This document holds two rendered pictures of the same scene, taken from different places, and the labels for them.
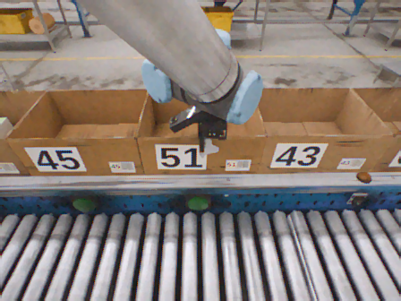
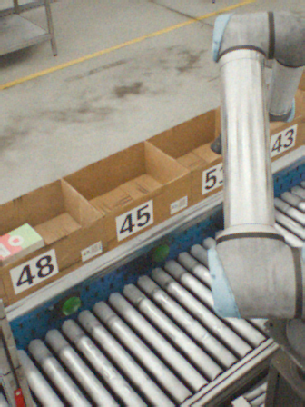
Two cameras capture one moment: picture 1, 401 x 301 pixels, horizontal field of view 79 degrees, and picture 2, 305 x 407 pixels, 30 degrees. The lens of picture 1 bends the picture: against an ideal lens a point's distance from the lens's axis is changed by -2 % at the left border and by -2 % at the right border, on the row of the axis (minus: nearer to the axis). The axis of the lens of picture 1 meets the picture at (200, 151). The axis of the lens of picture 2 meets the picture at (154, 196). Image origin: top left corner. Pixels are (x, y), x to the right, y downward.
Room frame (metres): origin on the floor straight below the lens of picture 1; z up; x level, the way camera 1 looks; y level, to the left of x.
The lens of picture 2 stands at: (-0.77, 1.30, 2.29)
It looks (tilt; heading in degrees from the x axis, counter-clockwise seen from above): 38 degrees down; 325
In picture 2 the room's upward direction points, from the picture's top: 3 degrees counter-clockwise
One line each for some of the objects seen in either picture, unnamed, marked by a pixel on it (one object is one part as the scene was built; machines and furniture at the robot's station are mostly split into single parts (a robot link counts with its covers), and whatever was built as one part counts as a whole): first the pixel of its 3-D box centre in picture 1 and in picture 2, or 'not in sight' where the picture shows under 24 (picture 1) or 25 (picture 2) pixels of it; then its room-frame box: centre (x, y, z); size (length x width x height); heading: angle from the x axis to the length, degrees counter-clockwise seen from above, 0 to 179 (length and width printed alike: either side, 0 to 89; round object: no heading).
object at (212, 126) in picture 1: (210, 117); not in sight; (0.56, -0.03, 1.12); 0.09 x 0.08 x 0.12; 91
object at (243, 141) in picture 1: (200, 129); (204, 153); (0.70, 0.00, 0.96); 0.39 x 0.29 x 0.17; 91
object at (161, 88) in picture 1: (177, 73); not in sight; (0.47, 0.05, 1.29); 0.12 x 0.12 x 0.09; 49
